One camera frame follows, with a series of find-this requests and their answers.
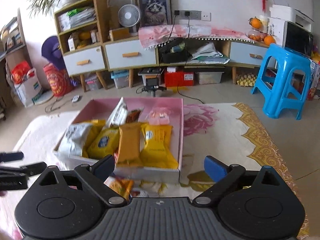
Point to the low wooden tv cabinet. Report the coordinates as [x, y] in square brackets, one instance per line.
[187, 55]

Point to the small white desk fan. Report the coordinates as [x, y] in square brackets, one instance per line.
[129, 16]

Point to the wooden shelf cabinet with drawer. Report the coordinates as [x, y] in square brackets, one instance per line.
[82, 28]

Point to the red storage box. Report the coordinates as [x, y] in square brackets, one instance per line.
[179, 79]

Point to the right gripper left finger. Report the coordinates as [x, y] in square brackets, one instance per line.
[93, 178]

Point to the red cylindrical tin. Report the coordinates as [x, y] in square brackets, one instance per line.
[58, 80]

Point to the red chip packet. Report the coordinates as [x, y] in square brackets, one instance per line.
[133, 115]

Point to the plain yellow pastry packet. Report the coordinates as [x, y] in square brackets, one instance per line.
[129, 145]

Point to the orange lotus biscuit packet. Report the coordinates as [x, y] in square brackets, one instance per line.
[122, 187]

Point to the white grey printed snack packet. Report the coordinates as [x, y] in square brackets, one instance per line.
[118, 115]

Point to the yellow pastry packet with logo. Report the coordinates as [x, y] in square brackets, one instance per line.
[156, 151]

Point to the pink floral cloth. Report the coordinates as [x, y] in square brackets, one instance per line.
[160, 35]

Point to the camera on small tripod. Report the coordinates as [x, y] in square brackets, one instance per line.
[151, 86]

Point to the white black-text snack packet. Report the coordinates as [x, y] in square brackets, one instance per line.
[74, 139]

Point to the framed cat picture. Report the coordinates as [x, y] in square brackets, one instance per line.
[154, 12]

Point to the white paper shopping bag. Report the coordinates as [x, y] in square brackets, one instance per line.
[26, 83]

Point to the yellow blue-label snack packet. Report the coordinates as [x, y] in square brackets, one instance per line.
[104, 144]

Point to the purple plush toy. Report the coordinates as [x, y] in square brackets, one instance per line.
[52, 53]

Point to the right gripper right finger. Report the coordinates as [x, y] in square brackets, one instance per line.
[227, 179]

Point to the black microwave oven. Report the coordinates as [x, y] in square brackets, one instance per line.
[298, 39]

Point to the blue plastic stool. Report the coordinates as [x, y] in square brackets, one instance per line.
[278, 92]

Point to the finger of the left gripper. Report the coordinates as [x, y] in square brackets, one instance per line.
[33, 169]
[11, 156]

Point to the pink snack packet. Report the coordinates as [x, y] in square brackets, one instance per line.
[159, 116]

